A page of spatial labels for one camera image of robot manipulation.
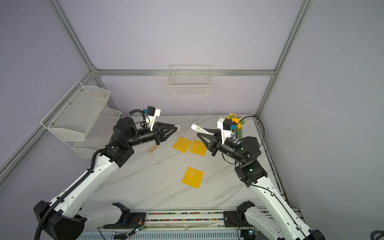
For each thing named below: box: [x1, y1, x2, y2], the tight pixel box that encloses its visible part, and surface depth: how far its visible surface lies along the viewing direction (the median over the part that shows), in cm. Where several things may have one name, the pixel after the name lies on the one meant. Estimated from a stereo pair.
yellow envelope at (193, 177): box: [181, 166, 205, 189], surface depth 90 cm
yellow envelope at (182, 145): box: [172, 136, 193, 154], surface depth 106 cm
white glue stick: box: [190, 123, 215, 136], surface depth 58 cm
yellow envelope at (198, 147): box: [189, 139, 208, 157], surface depth 101 cm
